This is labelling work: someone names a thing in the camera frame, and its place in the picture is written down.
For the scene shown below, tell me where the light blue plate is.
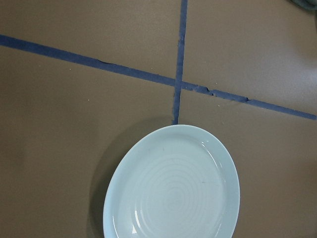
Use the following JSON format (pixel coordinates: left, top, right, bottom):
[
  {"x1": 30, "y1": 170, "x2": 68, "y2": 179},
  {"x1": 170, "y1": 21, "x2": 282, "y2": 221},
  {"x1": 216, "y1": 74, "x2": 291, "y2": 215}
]
[{"x1": 103, "y1": 124, "x2": 240, "y2": 238}]

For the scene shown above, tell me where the grey folded cloth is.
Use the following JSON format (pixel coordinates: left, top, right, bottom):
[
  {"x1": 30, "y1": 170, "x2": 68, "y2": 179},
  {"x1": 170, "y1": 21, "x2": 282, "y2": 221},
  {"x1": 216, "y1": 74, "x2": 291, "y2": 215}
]
[{"x1": 291, "y1": 0, "x2": 317, "y2": 11}]

